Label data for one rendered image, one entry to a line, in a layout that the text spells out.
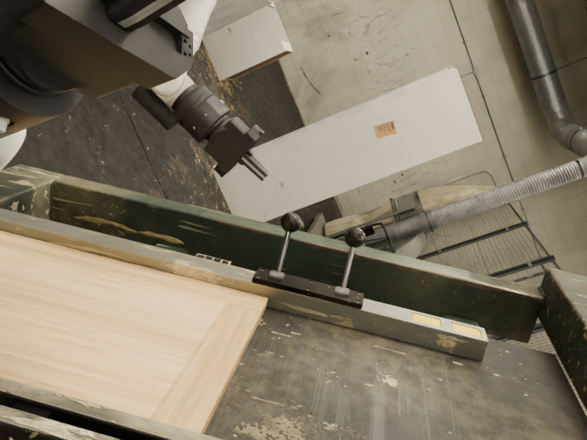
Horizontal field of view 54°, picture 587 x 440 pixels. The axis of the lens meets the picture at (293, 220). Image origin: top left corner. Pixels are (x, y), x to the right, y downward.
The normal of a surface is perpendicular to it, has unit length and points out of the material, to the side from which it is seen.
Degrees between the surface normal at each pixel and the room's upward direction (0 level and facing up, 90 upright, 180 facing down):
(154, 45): 16
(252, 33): 90
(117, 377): 56
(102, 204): 90
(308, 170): 90
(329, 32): 90
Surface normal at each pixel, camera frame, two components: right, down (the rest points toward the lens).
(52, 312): 0.18, -0.93
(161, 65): 0.85, -0.17
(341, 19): -0.18, 0.25
